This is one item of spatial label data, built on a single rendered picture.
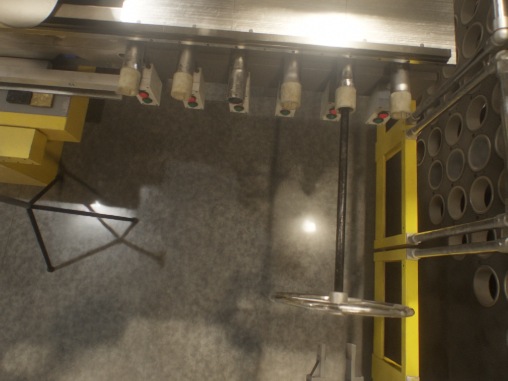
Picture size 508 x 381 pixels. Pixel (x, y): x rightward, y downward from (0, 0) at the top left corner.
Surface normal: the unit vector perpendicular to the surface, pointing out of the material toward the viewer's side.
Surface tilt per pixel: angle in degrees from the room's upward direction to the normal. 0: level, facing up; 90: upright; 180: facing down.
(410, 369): 0
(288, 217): 0
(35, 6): 90
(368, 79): 90
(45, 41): 90
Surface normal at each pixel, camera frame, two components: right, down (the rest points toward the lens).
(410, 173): 0.00, -0.23
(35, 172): 1.00, 0.09
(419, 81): -0.09, 0.97
